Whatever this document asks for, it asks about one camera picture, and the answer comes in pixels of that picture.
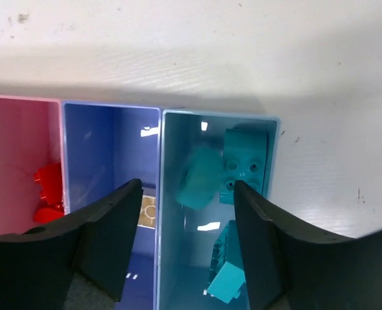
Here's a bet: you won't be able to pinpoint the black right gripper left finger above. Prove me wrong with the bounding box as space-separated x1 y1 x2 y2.
0 178 143 309

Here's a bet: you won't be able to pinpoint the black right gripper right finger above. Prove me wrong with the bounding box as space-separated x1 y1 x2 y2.
234 180 382 309

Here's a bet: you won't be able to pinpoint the white tan lego plate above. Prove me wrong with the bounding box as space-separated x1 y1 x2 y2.
137 195 156 229

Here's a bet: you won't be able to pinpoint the red lego brick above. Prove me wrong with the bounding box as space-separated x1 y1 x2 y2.
33 162 65 224

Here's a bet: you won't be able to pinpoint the blue green lego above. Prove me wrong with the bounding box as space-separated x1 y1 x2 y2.
176 146 223 210

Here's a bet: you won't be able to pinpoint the teal legos in container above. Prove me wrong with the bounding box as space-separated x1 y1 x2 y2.
207 129 268 304

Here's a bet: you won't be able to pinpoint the light blue container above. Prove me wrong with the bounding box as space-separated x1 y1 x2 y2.
155 109 280 309

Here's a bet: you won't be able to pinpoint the blue purple container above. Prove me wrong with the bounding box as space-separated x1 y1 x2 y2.
63 101 161 309

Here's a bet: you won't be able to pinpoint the pink small container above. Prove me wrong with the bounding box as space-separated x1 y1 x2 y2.
0 96 63 234

